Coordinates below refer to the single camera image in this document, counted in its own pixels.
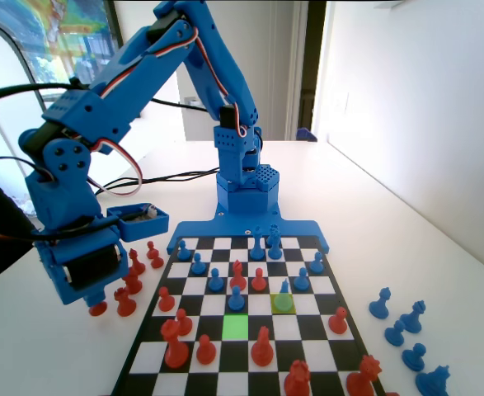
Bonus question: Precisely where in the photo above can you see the tall blue chess piece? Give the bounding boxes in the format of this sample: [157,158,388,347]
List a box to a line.
[249,224,266,262]

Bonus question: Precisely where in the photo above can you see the red white black servo wire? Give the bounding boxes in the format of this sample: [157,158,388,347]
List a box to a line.
[99,28,201,102]
[94,138,144,198]
[195,39,251,139]

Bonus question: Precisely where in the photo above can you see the black and white chessboard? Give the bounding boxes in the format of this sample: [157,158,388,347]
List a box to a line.
[110,234,388,396]

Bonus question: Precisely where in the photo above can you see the white wall switch plate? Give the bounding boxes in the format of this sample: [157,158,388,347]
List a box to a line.
[334,91,350,120]

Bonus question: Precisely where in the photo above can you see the black framed colourful poster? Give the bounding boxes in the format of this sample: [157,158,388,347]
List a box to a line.
[0,0,125,109]

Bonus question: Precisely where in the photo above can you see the blue bishop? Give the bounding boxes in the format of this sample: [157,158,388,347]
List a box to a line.
[273,278,295,314]

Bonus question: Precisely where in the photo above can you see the blue camera housing box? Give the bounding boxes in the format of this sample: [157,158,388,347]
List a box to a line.
[106,202,171,243]

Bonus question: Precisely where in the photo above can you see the black camera cable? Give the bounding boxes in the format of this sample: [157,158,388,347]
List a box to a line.
[0,81,119,245]

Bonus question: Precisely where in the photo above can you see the blue object behind table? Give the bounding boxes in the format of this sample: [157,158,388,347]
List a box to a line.
[295,126,319,144]

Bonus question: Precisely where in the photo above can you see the blue base plate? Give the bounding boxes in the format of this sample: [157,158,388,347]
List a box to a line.
[166,204,332,256]

